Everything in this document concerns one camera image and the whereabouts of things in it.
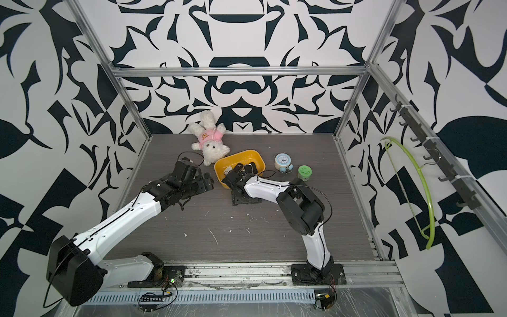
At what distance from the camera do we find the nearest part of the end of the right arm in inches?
27.1

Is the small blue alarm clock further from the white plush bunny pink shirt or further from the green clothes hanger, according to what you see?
the green clothes hanger

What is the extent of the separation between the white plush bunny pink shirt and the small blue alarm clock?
0.88 ft

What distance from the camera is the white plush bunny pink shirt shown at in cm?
105

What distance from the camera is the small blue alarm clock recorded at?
1038 millimetres

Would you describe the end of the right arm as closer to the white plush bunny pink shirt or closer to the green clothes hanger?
the white plush bunny pink shirt

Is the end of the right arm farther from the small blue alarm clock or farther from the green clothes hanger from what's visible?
the green clothes hanger

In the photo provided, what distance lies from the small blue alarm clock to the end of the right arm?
115 millimetres

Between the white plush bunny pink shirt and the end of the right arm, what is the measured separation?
12cm

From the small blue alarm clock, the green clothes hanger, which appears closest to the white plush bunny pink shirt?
the small blue alarm clock
